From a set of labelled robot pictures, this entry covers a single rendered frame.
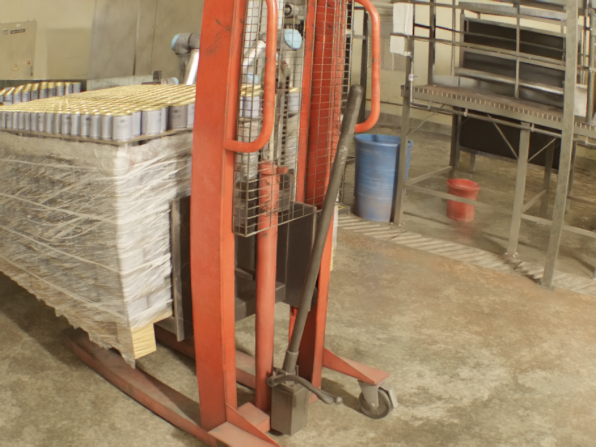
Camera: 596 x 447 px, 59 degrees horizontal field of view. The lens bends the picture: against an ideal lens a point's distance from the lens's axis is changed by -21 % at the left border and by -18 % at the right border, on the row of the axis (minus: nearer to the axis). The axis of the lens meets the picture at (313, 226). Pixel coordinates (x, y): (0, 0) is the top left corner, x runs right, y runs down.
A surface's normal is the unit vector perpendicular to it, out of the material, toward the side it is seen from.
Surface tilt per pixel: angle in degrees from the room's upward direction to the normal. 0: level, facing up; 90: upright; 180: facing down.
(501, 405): 0
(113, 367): 0
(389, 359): 0
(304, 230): 90
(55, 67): 90
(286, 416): 90
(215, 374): 90
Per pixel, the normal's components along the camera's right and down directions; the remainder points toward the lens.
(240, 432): 0.06, -0.95
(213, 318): -0.58, 0.22
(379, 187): -0.18, 0.32
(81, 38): 0.81, 0.22
